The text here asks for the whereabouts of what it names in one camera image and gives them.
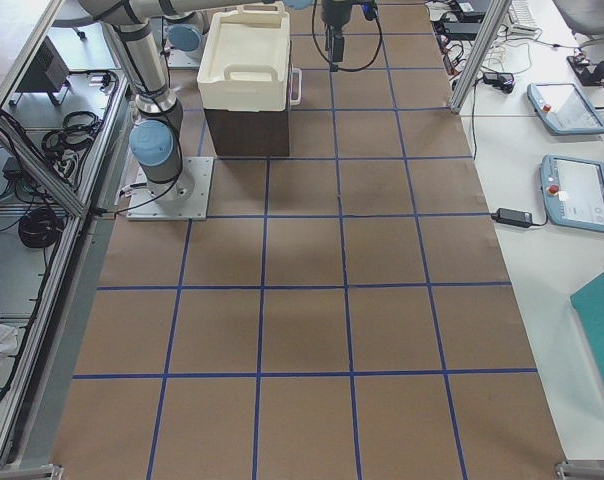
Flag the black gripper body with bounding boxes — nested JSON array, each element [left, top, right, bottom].
[[321, 0, 353, 30]]

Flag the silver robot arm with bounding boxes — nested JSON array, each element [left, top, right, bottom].
[[165, 11, 210, 59], [81, 1, 308, 210]]

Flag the dark wooden drawer cabinet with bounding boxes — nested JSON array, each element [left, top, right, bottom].
[[204, 108, 290, 157]]

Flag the cream plastic tray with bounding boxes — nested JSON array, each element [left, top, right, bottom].
[[197, 1, 290, 112]]

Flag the far blue teach pendant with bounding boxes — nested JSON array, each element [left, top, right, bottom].
[[527, 83, 604, 136]]

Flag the blue teach pendant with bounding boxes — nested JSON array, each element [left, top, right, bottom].
[[539, 155, 604, 233], [527, 83, 604, 136]]

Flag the black power adapter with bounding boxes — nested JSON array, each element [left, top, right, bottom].
[[491, 208, 533, 228]]

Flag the brown paper table mat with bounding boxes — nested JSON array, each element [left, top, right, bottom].
[[53, 1, 563, 479]]

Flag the near blue teach pendant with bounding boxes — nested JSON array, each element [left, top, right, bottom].
[[539, 155, 604, 233]]

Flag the black electronics box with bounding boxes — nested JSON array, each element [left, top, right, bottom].
[[9, 36, 70, 106]]

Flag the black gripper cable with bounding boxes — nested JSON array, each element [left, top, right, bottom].
[[311, 0, 384, 74]]

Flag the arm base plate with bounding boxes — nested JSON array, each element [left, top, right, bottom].
[[125, 157, 214, 221], [168, 49, 203, 70]]

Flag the aluminium frame post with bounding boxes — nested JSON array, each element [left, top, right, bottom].
[[449, 0, 511, 114]]

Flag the coiled black cables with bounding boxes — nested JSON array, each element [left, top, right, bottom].
[[41, 110, 103, 161]]

